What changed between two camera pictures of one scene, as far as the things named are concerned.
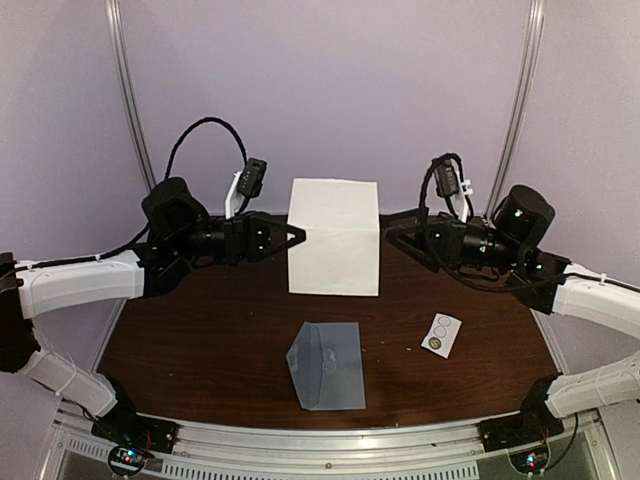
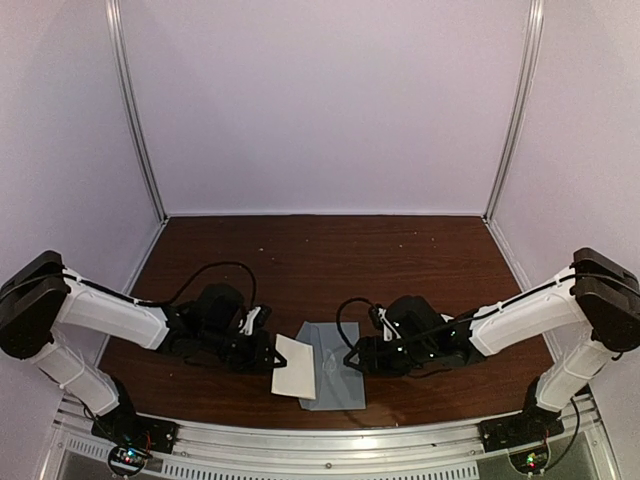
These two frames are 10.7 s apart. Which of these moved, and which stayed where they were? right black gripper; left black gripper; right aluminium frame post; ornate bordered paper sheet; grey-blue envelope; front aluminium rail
Moved: left black gripper; ornate bordered paper sheet; right black gripper
Stayed: front aluminium rail; right aluminium frame post; grey-blue envelope
